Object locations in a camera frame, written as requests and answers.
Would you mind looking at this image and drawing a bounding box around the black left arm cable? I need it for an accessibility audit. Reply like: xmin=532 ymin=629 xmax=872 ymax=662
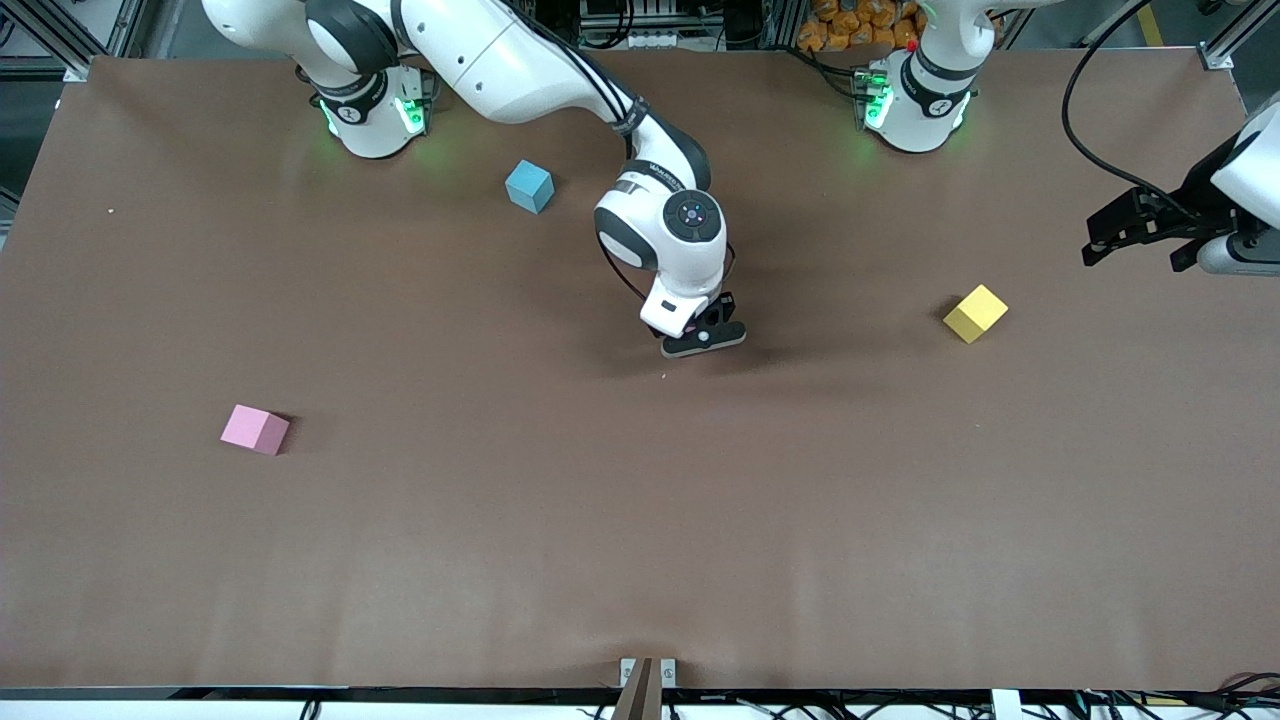
xmin=1060 ymin=0 xmax=1191 ymax=216

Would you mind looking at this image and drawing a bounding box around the small metal edge bracket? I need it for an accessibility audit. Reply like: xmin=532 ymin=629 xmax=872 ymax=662
xmin=619 ymin=657 xmax=678 ymax=691

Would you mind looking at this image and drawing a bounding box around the white equipment box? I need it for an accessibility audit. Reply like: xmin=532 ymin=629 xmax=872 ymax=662
xmin=580 ymin=0 xmax=683 ymax=51

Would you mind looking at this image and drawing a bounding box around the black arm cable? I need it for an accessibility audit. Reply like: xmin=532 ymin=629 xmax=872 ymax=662
xmin=520 ymin=0 xmax=738 ymax=303
xmin=1060 ymin=0 xmax=1191 ymax=216

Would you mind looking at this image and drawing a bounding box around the blue foam cube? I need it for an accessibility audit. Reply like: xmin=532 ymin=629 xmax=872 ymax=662
xmin=504 ymin=159 xmax=556 ymax=215

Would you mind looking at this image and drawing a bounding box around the yellow foam cube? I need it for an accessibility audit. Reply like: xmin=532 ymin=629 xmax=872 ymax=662
xmin=943 ymin=284 xmax=1009 ymax=344

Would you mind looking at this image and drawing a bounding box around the brown wooden stick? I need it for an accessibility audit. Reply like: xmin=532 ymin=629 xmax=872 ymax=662
xmin=612 ymin=657 xmax=656 ymax=720

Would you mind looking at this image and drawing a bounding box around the bag of orange items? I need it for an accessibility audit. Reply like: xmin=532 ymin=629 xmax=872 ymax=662
xmin=797 ymin=0 xmax=926 ymax=53

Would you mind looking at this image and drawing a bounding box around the aluminium frame profile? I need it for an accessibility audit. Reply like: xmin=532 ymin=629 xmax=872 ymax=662
xmin=1198 ymin=0 xmax=1280 ymax=73
xmin=15 ymin=0 xmax=136 ymax=83

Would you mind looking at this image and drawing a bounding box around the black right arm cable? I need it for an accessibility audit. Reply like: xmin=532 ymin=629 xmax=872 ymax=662
xmin=520 ymin=0 xmax=738 ymax=303

